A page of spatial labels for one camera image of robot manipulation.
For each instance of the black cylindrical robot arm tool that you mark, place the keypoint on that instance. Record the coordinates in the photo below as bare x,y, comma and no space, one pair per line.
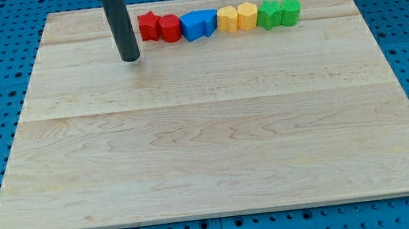
120,24

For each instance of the red star block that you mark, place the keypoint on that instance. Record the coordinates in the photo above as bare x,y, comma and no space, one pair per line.
148,25

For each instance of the green star block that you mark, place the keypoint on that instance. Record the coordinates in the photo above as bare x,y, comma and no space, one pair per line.
269,14

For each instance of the blue cube block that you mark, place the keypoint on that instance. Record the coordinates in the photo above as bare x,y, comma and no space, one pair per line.
192,26

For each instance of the red cylinder block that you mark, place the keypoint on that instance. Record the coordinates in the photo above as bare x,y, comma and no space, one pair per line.
170,28

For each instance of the blue triangle block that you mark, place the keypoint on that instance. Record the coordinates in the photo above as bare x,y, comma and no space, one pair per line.
209,19

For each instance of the yellow heart block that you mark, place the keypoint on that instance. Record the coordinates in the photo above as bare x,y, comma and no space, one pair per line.
227,19

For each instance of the light wooden board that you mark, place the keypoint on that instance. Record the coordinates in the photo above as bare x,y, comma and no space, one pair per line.
231,124

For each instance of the yellow hexagon block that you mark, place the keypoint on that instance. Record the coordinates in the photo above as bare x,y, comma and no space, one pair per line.
247,16

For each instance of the green cylinder block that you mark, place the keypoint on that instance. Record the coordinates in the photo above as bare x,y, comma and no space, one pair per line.
291,10

